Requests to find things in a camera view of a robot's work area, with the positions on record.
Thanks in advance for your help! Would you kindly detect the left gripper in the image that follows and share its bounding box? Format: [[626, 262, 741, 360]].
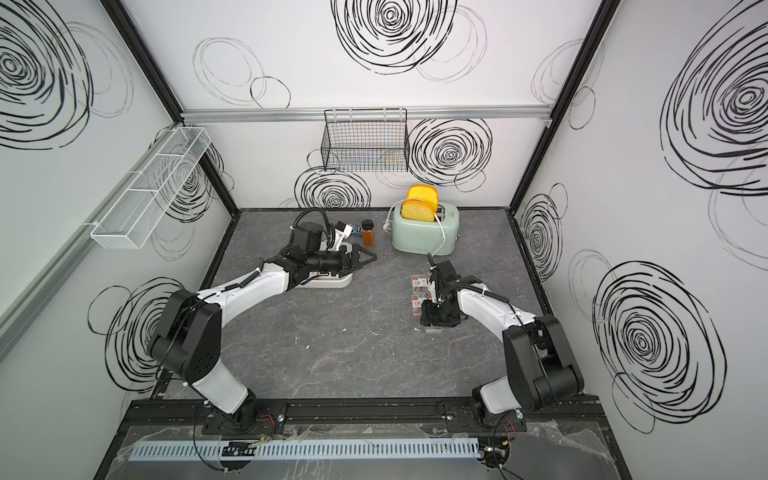
[[307, 245, 376, 277]]

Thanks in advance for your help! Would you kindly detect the paper clip box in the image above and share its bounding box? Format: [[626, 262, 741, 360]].
[[411, 275, 429, 294], [411, 292, 429, 316]]

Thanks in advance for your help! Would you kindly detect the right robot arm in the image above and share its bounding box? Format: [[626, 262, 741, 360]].
[[420, 255, 584, 415]]

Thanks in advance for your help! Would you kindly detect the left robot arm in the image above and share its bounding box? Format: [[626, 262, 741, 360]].
[[147, 207, 377, 432]]

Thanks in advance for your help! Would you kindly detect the white storage box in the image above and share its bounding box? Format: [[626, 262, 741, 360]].
[[297, 272, 354, 289]]

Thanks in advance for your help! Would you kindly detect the orange spice bottle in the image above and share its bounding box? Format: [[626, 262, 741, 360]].
[[361, 219, 375, 247]]

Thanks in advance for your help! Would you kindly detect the mint green toaster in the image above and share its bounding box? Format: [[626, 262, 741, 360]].
[[389, 201, 460, 256]]

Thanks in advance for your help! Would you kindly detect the yellow toast slice front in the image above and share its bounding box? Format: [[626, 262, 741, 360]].
[[401, 199, 436, 222]]

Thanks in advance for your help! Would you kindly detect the yellow toast slice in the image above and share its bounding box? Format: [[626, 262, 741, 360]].
[[401, 199, 436, 222], [407, 184, 439, 209]]

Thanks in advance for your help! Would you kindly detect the yellow toast slice back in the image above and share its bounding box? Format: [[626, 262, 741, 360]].
[[407, 184, 439, 209]]

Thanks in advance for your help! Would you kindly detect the white toaster cable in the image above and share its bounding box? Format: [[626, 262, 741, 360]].
[[382, 203, 452, 259]]

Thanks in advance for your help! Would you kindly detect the black wire basket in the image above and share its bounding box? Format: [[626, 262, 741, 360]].
[[320, 107, 410, 172]]

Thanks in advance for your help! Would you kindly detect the white slotted cable duct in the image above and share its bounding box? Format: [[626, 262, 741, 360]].
[[128, 438, 481, 463]]

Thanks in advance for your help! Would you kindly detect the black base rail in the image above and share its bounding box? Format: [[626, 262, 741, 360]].
[[117, 395, 609, 438]]

